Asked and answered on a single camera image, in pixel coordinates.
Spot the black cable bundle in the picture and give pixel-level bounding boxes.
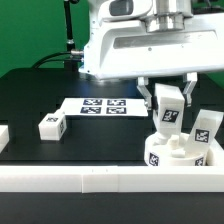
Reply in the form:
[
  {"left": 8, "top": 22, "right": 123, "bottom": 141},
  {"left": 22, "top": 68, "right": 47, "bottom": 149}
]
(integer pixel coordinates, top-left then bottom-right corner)
[{"left": 31, "top": 49, "right": 84, "bottom": 70}]

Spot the white fence rail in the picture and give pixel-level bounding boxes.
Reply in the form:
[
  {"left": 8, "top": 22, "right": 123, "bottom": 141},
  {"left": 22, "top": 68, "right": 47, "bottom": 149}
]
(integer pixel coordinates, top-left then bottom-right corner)
[
  {"left": 0, "top": 125, "right": 9, "bottom": 153},
  {"left": 207, "top": 141, "right": 224, "bottom": 167},
  {"left": 0, "top": 166, "right": 224, "bottom": 193}
]

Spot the white right fence rail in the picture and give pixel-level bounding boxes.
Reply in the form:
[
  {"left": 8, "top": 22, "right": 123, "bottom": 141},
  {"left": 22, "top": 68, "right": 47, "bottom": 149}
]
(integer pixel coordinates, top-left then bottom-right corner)
[{"left": 207, "top": 141, "right": 224, "bottom": 167}]

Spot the white left fence rail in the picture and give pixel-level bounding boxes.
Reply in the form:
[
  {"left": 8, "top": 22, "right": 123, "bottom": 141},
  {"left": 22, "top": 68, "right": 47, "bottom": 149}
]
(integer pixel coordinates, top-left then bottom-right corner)
[{"left": 0, "top": 125, "right": 9, "bottom": 153}]

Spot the white tag sheet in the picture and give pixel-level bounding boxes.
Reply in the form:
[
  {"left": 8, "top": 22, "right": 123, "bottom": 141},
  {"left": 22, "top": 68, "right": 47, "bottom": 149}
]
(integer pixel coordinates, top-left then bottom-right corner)
[{"left": 61, "top": 98, "right": 148, "bottom": 117}]

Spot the white round stool seat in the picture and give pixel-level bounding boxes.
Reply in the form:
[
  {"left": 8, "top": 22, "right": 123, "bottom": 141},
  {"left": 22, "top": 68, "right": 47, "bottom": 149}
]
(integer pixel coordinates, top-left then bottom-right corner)
[{"left": 144, "top": 133, "right": 207, "bottom": 167}]

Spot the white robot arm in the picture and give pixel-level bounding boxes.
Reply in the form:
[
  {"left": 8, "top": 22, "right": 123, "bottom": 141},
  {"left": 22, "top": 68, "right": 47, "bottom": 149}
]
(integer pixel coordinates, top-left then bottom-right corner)
[{"left": 79, "top": 0, "right": 224, "bottom": 107}]

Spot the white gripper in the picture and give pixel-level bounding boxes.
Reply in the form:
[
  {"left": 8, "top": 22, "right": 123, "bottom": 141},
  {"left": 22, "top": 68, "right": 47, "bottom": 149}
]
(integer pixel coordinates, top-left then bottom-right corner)
[{"left": 83, "top": 13, "right": 224, "bottom": 110}]

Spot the white front fence rail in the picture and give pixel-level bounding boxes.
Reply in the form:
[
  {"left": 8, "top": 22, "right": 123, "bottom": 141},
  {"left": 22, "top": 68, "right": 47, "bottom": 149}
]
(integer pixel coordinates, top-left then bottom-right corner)
[{"left": 0, "top": 166, "right": 224, "bottom": 193}]

